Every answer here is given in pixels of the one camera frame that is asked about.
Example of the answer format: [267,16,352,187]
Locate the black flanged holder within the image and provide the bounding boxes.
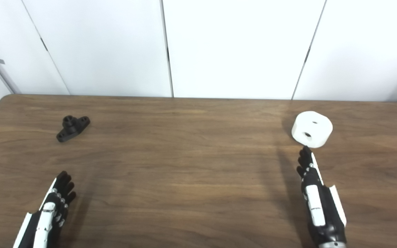
[56,115,91,143]

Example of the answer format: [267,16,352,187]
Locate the round white piece with holes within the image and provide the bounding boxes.
[291,111,333,148]

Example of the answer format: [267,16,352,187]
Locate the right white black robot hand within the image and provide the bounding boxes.
[296,146,347,244]

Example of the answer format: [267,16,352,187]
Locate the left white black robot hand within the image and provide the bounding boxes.
[12,170,77,248]

